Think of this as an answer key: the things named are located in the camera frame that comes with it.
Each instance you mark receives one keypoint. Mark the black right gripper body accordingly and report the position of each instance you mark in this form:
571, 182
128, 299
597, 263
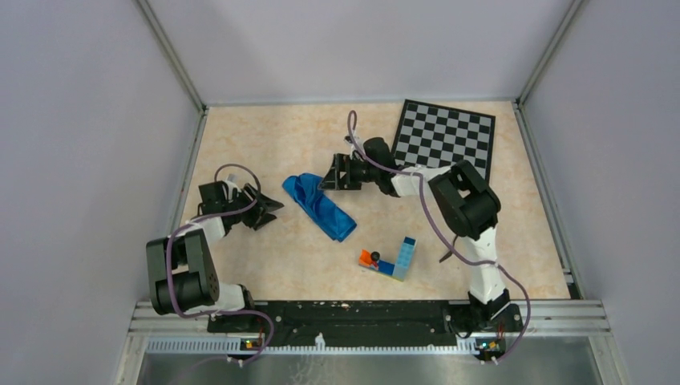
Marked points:
362, 172

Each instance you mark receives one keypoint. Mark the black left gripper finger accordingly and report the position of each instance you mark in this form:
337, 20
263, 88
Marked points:
263, 212
253, 193

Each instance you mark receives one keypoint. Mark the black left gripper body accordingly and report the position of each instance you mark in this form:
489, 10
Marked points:
248, 216

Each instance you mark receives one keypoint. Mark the blue cloth napkin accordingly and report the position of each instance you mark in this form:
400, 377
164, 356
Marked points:
323, 212

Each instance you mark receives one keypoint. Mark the colourful toy brick assembly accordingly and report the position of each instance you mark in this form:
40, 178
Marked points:
396, 269

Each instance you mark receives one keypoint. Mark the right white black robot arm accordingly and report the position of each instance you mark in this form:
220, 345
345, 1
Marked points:
465, 199

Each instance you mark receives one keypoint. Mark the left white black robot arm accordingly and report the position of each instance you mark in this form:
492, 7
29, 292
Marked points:
184, 265

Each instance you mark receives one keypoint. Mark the black white checkerboard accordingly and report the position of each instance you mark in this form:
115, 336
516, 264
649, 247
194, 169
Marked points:
436, 136

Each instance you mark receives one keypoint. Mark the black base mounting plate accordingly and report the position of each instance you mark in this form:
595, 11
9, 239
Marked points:
368, 323

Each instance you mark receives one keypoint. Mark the aluminium frame rail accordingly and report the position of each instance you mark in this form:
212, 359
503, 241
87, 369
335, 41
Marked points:
561, 342

